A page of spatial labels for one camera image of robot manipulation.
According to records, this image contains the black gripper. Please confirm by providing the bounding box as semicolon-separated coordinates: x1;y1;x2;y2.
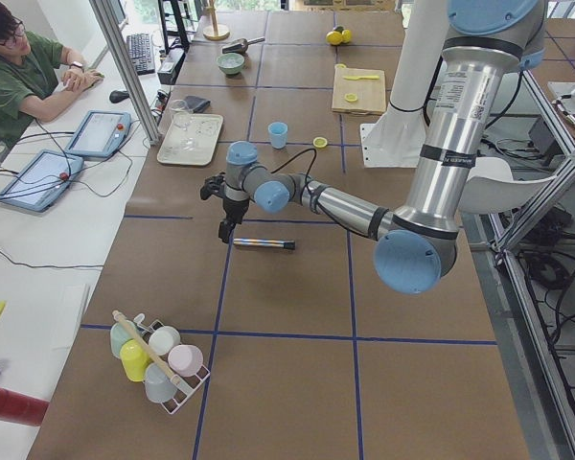
218;196;249;243

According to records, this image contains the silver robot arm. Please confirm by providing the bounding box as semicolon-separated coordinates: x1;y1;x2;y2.
200;1;546;294

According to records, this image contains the light blue plastic cup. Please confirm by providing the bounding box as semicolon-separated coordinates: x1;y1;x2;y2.
267;122;288;149

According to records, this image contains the lemon slice on table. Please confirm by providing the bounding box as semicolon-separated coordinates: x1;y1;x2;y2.
312;136;328;149

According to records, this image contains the white plastic cup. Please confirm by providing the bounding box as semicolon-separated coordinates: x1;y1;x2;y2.
149;326;181;357

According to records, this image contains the pink plastic cup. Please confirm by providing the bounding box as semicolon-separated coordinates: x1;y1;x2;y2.
168;344;203;377

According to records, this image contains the green plastic cup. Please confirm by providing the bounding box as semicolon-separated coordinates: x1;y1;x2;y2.
109;322;131;358

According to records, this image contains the yellow-green plastic cup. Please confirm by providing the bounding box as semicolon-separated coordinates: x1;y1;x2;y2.
119;339;150;382

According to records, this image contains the grey plastic cup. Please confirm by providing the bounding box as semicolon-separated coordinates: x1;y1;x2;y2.
144;363;177;403

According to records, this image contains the yellow lemon right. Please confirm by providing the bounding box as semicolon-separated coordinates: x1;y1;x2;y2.
341;29;352;44

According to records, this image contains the cream bear tray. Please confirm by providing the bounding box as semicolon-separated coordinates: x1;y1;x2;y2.
156;114;223;167

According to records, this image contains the clear wine glass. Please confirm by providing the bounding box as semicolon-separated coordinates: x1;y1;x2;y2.
170;100;196;150

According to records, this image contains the grey folded cloth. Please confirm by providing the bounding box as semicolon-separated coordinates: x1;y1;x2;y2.
183;95;211;114

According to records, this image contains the upper blue teach pendant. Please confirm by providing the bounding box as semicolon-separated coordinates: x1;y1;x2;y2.
64;110;132;158

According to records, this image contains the blue teach pendant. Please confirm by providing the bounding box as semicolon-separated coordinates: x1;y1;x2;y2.
0;149;83;213
64;110;132;158

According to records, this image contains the green bowl of ice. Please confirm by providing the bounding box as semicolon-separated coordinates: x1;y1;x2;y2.
216;53;245;76

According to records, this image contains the black computer mouse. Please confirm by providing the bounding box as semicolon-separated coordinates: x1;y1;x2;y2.
108;90;129;104

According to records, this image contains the metal ice scoop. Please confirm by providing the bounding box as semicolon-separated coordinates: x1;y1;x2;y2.
221;36;265;55

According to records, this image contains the lower blue teach pendant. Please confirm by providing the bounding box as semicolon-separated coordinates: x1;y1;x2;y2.
0;149;83;213

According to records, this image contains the wooden mug tree stand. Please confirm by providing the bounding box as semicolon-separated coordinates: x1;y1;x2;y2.
202;0;230;41

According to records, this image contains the wooden cutting board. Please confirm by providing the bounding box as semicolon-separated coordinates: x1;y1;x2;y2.
332;67;387;115

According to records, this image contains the black keyboard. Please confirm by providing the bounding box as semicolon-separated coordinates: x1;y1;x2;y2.
126;33;155;75

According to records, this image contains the yellow plastic knife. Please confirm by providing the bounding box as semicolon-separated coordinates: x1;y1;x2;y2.
341;75;380;81

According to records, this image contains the green lime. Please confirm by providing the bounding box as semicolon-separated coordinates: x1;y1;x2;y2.
326;27;343;46

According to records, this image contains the seated person green shirt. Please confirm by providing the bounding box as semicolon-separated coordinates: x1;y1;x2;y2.
0;2;104;148

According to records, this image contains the white chair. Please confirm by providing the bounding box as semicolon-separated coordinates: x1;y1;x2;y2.
458;157;557;215

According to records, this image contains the red bottle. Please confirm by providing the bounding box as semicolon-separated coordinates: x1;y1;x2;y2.
0;387;49;426

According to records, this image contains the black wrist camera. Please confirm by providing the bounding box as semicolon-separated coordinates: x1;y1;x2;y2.
199;173;225;200

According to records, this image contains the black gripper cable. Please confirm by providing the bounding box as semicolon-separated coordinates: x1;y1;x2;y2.
271;147;360;231

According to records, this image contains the wooden rack handle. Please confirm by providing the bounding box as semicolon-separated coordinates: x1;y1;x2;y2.
112;310;181;386

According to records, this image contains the white wire cup rack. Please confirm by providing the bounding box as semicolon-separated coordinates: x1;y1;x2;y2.
133;313;210;414

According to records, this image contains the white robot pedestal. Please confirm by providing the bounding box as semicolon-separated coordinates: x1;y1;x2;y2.
360;0;449;168

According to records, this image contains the aluminium frame post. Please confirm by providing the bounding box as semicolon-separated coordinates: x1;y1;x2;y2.
89;0;160;146

